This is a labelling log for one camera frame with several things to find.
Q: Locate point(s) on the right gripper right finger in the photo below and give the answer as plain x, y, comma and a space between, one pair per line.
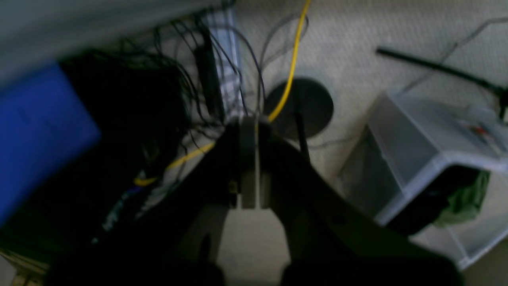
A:
329, 242

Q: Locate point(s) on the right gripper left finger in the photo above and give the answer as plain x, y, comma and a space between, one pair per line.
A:
173, 244

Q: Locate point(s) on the blue box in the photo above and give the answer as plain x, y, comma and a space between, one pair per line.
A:
43, 127

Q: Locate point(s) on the green cloth in bin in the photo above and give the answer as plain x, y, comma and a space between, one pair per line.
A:
465, 204

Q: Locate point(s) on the clear plastic storage bin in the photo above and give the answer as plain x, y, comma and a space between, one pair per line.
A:
413, 154

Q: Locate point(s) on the black round floor base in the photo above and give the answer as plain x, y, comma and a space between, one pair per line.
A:
315, 103

